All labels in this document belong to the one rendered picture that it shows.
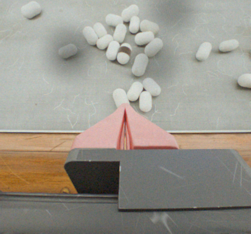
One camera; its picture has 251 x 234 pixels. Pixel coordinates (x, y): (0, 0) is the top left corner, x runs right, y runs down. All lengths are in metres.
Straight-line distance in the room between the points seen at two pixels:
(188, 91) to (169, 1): 0.20
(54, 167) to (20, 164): 0.04
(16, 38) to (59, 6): 0.11
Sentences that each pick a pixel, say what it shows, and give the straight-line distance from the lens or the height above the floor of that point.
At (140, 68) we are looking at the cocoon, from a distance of 0.21.
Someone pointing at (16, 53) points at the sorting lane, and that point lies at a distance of 0.32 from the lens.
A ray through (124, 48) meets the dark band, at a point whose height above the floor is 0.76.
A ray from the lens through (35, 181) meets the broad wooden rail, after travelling 0.21.
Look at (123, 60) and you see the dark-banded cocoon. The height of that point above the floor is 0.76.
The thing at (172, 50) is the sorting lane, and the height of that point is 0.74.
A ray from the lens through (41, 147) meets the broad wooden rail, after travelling 0.21.
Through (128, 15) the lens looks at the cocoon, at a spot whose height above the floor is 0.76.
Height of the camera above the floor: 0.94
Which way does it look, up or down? 76 degrees down
